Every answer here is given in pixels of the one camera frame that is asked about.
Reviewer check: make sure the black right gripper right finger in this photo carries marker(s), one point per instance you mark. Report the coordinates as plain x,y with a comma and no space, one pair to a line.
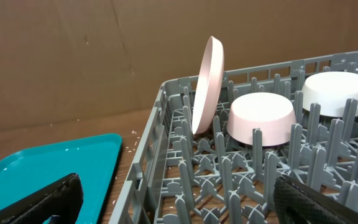
297,203

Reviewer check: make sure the small white bowl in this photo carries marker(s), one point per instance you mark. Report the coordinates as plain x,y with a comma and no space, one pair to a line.
273,114

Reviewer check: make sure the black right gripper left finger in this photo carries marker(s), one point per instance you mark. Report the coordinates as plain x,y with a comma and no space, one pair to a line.
58,202

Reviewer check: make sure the large white plate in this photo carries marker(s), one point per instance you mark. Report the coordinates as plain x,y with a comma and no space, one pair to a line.
209,85

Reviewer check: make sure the teal plastic tray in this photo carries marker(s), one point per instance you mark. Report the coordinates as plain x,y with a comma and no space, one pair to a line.
94,159

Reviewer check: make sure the grey dishwasher rack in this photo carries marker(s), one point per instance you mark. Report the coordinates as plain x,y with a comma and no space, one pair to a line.
175,176

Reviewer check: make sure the pale green bowl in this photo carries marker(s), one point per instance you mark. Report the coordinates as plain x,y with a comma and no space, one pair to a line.
330,90

